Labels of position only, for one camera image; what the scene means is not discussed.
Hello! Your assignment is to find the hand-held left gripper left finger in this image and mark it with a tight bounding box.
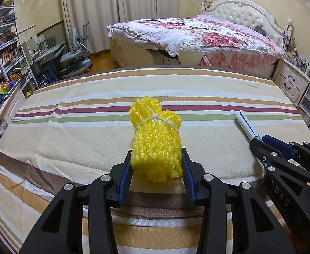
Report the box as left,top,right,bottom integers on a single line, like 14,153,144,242
20,149,133,254

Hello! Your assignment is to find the white desk lamp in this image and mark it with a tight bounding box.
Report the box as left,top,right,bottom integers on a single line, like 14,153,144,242
19,24,36,36

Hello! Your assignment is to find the floral quilt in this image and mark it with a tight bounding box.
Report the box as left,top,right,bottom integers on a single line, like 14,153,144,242
107,14,282,68

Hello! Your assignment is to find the white tube with green print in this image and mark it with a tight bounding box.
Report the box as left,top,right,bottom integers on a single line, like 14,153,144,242
235,111,262,142

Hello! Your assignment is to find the yellow foam net bundle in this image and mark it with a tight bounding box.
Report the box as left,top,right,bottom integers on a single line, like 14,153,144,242
129,96,184,183

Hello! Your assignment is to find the grey desk chair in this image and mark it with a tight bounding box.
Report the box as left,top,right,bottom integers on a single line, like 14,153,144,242
58,22,93,78

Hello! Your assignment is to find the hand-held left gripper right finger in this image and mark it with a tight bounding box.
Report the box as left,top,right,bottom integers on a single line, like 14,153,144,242
181,148,295,254

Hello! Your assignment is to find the blue bag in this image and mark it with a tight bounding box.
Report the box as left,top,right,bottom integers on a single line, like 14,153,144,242
37,68,57,84

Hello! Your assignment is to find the grey study desk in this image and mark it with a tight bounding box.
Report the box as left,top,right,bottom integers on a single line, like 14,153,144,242
21,41,67,85

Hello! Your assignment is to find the white nightstand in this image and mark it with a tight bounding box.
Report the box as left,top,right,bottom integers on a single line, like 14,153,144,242
273,58,310,106

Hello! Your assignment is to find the striped tablecloth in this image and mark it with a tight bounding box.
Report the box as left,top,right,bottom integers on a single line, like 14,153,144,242
0,67,310,254

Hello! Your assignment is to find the beige curtain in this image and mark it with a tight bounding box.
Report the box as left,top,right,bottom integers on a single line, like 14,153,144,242
60,0,180,59

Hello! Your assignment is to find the cluster of small bottles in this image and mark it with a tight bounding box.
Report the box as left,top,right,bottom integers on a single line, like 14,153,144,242
283,46,310,73

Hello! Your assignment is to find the row of shelved books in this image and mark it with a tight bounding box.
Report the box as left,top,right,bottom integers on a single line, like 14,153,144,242
0,30,26,69

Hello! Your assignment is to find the white bed with tufted headboard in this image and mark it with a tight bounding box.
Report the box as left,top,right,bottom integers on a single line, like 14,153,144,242
107,0,286,78

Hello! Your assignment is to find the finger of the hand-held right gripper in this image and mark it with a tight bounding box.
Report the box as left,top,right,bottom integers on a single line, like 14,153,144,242
249,138,310,186
262,134,310,169

